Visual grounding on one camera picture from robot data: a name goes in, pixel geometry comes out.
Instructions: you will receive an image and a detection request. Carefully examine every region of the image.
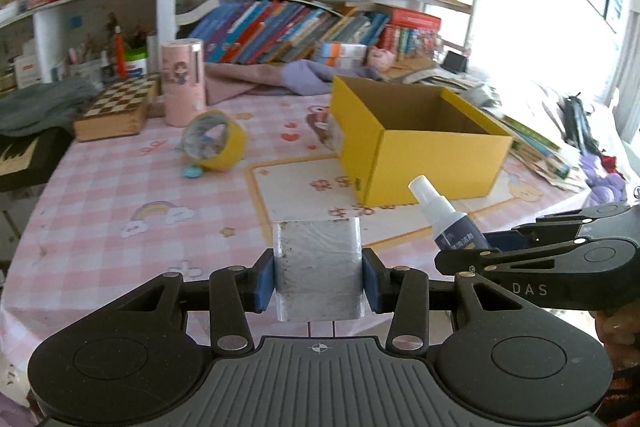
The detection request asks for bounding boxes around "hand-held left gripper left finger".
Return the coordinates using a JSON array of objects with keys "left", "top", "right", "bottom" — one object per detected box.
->
[{"left": 107, "top": 251, "right": 277, "bottom": 354}]

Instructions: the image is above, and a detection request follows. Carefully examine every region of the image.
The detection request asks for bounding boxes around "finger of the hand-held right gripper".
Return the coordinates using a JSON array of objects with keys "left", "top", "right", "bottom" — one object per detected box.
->
[
  {"left": 484, "top": 202, "right": 632, "bottom": 251},
  {"left": 435, "top": 239, "right": 588, "bottom": 280}
]

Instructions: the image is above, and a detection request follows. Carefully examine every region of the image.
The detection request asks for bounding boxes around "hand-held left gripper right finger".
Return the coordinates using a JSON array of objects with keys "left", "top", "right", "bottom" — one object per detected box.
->
[{"left": 361, "top": 249, "right": 541, "bottom": 353}]

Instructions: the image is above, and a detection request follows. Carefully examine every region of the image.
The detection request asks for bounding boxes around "silver foil packet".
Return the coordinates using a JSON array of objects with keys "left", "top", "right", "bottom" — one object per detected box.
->
[{"left": 272, "top": 218, "right": 365, "bottom": 322}]

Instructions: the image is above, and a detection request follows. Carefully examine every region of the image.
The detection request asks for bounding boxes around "white spray bottle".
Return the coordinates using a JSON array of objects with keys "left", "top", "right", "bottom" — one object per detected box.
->
[{"left": 407, "top": 175, "right": 493, "bottom": 253}]

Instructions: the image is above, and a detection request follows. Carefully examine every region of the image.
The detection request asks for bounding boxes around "yellow cardboard box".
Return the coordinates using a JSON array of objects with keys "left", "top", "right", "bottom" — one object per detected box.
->
[{"left": 330, "top": 75, "right": 515, "bottom": 206}]

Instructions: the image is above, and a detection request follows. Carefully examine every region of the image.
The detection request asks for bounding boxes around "person's right hand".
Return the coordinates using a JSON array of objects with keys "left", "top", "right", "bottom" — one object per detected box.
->
[{"left": 592, "top": 307, "right": 640, "bottom": 370}]

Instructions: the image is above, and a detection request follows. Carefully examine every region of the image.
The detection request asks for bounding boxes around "fluffy purple plush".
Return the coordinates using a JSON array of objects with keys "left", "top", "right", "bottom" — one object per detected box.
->
[{"left": 580, "top": 152, "right": 626, "bottom": 205}]

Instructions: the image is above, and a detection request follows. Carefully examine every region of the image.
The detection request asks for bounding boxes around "pile of papers and books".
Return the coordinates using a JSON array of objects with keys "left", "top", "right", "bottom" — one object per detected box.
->
[{"left": 390, "top": 57, "right": 591, "bottom": 192}]

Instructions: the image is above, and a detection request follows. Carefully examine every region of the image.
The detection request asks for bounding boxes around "black bag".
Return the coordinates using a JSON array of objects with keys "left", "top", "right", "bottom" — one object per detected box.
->
[{"left": 557, "top": 94, "right": 601, "bottom": 158}]

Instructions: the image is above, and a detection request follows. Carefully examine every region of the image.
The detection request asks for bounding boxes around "yellow tape roll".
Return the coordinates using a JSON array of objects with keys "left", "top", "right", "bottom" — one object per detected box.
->
[{"left": 180, "top": 109, "right": 248, "bottom": 172}]

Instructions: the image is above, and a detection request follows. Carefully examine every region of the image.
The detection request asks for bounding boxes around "pink checked tablecloth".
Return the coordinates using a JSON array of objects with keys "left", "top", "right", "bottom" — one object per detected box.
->
[{"left": 0, "top": 92, "right": 593, "bottom": 373}]

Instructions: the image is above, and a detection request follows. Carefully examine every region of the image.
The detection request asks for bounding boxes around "small black stand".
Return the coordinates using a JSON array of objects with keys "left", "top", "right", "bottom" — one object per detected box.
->
[{"left": 442, "top": 51, "right": 468, "bottom": 74}]

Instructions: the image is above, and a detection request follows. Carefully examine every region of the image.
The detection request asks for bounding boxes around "pink and purple garment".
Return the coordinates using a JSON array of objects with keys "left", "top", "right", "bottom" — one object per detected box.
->
[{"left": 202, "top": 59, "right": 386, "bottom": 105}]

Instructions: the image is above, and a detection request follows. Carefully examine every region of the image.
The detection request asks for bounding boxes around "pink cylindrical humidifier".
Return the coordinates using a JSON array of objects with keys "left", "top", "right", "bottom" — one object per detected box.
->
[{"left": 161, "top": 38, "right": 207, "bottom": 128}]

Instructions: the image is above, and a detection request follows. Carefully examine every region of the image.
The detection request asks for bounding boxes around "pink pig figure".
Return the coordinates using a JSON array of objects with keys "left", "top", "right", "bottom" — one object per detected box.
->
[{"left": 367, "top": 47, "right": 393, "bottom": 70}]

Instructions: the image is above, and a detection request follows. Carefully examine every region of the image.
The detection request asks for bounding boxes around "wooden chess box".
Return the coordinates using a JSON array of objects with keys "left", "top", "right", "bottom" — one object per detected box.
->
[{"left": 74, "top": 74, "right": 162, "bottom": 142}]

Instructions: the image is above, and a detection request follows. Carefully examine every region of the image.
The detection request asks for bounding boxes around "red boxed book set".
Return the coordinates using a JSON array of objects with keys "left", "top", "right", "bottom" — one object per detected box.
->
[{"left": 377, "top": 9, "right": 443, "bottom": 58}]

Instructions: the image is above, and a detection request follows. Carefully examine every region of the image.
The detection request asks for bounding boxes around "orange and blue carton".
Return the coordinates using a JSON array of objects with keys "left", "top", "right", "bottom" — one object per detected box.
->
[{"left": 315, "top": 41, "right": 368, "bottom": 68}]

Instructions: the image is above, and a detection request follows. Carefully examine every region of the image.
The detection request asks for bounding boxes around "row of colourful books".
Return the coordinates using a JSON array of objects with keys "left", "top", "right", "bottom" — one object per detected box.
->
[{"left": 190, "top": 0, "right": 391, "bottom": 65}]

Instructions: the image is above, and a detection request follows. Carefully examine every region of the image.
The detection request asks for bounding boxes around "green lidded jar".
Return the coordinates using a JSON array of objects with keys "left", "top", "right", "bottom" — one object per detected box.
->
[{"left": 124, "top": 48, "right": 149, "bottom": 80}]

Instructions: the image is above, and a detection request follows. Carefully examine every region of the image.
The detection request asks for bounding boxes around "black piano keyboard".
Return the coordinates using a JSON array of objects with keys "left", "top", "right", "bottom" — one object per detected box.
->
[{"left": 0, "top": 127, "right": 76, "bottom": 192}]

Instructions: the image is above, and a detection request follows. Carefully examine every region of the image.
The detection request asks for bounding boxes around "pen holder with pens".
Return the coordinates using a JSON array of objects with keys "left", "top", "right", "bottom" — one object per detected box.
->
[{"left": 67, "top": 47, "right": 106, "bottom": 82}]

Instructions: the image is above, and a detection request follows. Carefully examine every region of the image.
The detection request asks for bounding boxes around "grey cloth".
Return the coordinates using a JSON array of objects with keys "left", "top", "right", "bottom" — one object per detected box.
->
[{"left": 0, "top": 78, "right": 101, "bottom": 138}]

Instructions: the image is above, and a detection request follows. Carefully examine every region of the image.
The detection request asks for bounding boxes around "white box with red label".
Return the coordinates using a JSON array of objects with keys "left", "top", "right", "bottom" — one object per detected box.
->
[{"left": 14, "top": 56, "right": 43, "bottom": 88}]

